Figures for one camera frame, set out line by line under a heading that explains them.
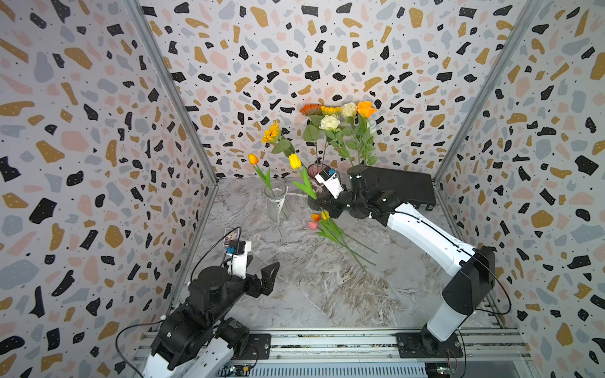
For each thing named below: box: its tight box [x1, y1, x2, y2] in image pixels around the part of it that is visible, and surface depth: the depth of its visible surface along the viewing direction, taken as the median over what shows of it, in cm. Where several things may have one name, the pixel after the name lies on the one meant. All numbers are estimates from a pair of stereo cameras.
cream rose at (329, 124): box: [318, 114, 353, 167], surface depth 87 cm
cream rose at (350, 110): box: [341, 102, 361, 164], surface depth 90 cm
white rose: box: [368, 118, 378, 135], surface depth 92 cm
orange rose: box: [356, 100, 379, 166], surface depth 89 cm
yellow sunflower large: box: [320, 105, 343, 117], surface depth 89 cm
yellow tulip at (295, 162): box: [288, 152, 317, 201], surface depth 73 cm
